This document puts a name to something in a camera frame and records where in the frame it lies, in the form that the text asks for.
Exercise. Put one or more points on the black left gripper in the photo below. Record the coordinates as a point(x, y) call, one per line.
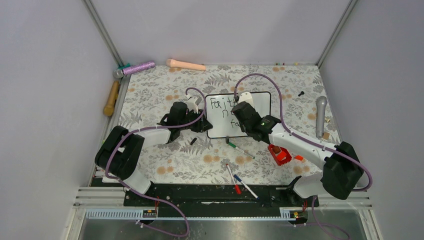
point(202, 124)

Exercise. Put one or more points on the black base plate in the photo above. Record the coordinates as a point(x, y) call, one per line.
point(207, 200)

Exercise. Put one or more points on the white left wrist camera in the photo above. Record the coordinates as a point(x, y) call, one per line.
point(192, 102)

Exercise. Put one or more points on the floral table mat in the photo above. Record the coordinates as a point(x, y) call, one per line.
point(150, 94)

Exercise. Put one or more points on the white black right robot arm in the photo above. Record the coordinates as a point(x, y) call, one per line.
point(339, 165)

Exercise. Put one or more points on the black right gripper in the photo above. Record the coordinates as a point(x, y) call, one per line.
point(242, 127)

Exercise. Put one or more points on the purple glitter microphone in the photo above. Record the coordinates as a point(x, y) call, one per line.
point(132, 69)

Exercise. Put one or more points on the silver toy microphone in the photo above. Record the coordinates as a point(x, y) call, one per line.
point(321, 104)

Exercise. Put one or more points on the small black-framed whiteboard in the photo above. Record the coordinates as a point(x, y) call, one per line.
point(219, 113)

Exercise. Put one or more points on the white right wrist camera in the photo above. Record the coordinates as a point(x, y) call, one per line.
point(244, 97)

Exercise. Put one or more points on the gold toy microphone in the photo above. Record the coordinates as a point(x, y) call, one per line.
point(109, 107)

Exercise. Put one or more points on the green capped marker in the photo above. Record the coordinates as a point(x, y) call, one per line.
point(240, 150)

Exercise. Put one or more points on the red plastic box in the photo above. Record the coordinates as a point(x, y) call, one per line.
point(282, 158)

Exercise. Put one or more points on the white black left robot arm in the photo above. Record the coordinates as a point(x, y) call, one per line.
point(119, 154)

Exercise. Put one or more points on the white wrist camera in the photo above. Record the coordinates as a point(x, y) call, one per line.
point(244, 97)
point(192, 102)

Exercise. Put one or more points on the blue capped marker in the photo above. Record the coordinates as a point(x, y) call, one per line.
point(246, 186)

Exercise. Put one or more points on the brown cylinder in box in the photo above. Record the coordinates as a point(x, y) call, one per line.
point(276, 150)

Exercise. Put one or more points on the red plastic triangle piece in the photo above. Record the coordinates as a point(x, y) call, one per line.
point(299, 158)

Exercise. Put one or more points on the peach toy microphone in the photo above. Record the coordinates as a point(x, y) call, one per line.
point(172, 63)

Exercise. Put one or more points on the small wooden cube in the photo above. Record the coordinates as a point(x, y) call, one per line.
point(326, 135)

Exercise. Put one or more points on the red capped marker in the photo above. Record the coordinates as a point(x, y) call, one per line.
point(236, 187)

